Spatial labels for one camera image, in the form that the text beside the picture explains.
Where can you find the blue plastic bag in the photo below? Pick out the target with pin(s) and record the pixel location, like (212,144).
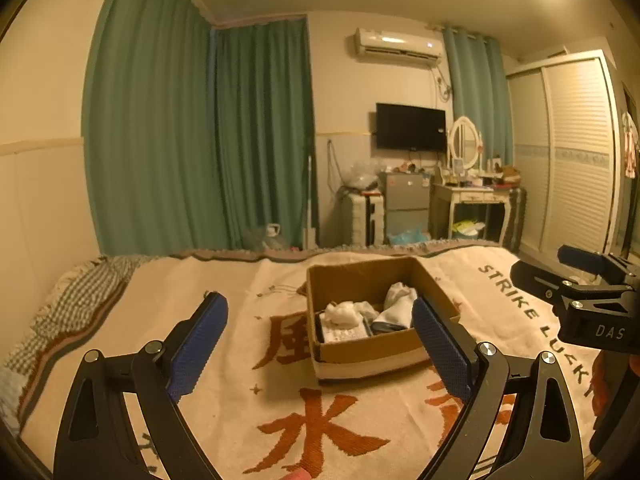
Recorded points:
(407,236)

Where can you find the white dressing table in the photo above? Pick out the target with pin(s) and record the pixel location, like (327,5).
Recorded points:
(470,195)

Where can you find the black wall television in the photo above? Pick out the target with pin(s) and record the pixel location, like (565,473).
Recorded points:
(410,127)

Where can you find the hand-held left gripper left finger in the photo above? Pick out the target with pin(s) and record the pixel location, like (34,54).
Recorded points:
(197,345)

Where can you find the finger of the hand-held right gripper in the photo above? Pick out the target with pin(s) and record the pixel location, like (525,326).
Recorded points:
(537,280)
(582,260)

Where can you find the white suitcase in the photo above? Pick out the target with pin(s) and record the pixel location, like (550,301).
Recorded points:
(362,217)

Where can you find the cream printed blanket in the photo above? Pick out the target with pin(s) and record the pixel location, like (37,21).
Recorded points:
(200,270)

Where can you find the narrow green curtain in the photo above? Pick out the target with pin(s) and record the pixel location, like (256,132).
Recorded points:
(477,80)

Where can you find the hanging pink garment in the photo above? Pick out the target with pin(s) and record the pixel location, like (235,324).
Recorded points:
(629,145)

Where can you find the clear plastic bag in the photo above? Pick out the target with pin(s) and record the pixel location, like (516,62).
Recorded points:
(362,175)

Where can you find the wide green curtain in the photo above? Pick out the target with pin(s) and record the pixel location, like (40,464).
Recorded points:
(150,110)

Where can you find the dark suitcase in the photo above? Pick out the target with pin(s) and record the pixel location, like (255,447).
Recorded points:
(516,220)

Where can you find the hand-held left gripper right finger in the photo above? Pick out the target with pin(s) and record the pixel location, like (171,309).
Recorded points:
(442,345)

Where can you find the dark blue tissue pack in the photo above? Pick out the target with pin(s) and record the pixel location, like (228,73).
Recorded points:
(342,335)

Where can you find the small grey fridge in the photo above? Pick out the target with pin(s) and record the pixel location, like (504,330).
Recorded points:
(402,200)

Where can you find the white louvred wardrobe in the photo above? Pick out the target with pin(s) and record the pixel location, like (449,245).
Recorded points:
(575,150)

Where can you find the white air conditioner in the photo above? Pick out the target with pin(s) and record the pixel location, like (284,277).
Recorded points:
(397,45)

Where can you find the cardboard box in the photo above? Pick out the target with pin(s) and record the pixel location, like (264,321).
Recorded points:
(370,355)

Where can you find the white oval vanity mirror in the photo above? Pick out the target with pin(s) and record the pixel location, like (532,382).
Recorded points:
(466,142)

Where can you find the yellow-green bag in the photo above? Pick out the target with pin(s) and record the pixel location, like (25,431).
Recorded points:
(467,229)

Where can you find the checked bed sheet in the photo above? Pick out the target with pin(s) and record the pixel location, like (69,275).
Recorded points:
(85,295)

